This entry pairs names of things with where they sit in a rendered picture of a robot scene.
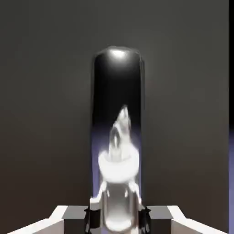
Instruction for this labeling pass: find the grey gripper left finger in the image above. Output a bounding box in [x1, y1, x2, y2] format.
[7, 205, 92, 234]

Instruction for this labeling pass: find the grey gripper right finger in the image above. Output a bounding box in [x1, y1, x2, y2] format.
[141, 205, 228, 234]

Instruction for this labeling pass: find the curved shiny dark metal handle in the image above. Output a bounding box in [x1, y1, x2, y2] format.
[89, 46, 146, 234]

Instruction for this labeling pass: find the dark grey cabinet door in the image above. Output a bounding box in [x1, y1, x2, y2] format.
[0, 0, 230, 234]

